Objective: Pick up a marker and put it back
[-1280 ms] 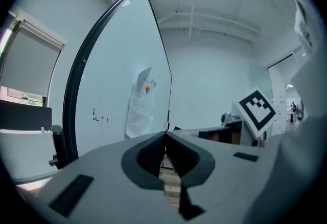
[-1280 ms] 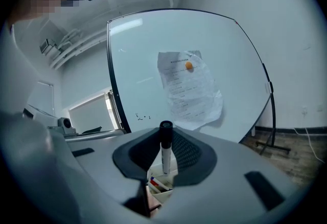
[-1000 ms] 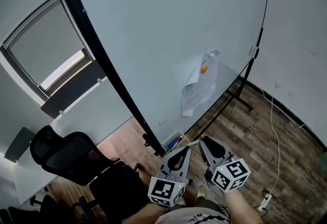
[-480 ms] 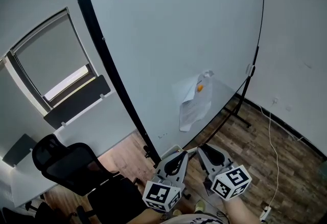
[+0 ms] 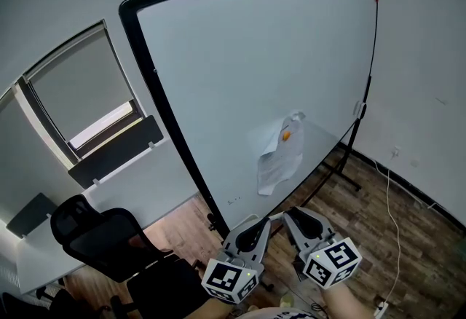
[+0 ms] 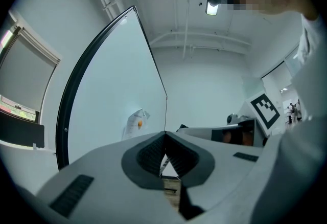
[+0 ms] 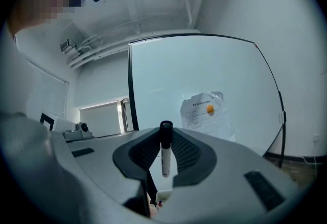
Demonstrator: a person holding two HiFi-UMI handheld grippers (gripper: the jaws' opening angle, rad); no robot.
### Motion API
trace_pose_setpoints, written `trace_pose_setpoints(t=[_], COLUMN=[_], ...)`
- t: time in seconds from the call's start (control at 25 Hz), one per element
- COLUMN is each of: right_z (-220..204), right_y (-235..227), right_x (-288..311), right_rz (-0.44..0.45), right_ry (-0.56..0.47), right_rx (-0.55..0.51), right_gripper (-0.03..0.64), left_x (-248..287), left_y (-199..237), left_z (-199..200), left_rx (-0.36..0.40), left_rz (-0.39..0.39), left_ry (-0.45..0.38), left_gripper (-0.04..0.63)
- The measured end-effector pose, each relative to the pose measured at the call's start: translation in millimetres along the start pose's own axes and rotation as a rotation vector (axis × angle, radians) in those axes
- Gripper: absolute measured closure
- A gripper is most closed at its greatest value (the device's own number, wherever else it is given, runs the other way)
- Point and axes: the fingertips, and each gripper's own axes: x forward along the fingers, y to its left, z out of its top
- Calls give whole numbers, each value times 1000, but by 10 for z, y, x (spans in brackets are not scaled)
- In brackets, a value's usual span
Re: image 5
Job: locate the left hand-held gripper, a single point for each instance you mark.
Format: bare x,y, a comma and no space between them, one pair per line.
222,277

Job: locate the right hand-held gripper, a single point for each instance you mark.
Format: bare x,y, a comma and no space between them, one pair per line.
333,263

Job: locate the person's right forearm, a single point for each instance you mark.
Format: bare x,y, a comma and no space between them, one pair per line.
346,304

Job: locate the person's left forearm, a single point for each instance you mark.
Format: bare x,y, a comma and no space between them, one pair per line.
216,310

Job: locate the black-framed whiteboard on stand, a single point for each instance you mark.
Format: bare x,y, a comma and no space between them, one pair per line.
236,73

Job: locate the person's shoe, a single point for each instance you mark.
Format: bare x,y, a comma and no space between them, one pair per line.
287,299

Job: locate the crumpled white paper sheet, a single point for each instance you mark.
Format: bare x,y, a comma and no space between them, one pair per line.
280,164

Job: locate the person's white printed shirt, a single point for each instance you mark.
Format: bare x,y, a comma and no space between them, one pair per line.
276,314

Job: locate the round orange magnet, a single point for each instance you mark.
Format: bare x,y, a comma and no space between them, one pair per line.
286,135

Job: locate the white power strip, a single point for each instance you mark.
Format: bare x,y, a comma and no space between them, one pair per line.
380,310

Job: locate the white clip holder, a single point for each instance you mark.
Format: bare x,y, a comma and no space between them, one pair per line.
359,109

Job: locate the white office desk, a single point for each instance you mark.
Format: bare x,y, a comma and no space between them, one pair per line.
120,193

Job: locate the black mesh office chair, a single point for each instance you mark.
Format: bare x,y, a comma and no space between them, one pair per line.
102,237

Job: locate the long black desk divider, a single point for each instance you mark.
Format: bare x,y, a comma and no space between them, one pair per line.
116,151

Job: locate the short black desk divider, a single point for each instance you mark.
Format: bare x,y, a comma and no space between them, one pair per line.
31,215

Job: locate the grey roller blind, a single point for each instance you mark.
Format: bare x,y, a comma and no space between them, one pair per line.
25,150
80,91

